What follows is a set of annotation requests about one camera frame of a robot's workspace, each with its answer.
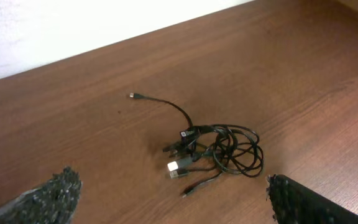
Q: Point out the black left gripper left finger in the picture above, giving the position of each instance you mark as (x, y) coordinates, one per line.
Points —
(53, 202)

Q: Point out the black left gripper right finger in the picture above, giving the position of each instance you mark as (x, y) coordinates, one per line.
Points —
(293, 203)

